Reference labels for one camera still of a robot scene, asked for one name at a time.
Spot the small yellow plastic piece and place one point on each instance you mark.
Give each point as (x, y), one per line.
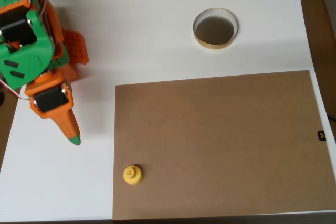
(132, 175)

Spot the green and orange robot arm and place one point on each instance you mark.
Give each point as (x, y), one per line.
(26, 58)

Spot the round shallow gold-rimmed dish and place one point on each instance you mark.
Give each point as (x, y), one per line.
(215, 31)

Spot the brown rectangular board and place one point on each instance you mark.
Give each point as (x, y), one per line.
(223, 142)

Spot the small black clip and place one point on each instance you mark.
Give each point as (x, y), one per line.
(321, 136)

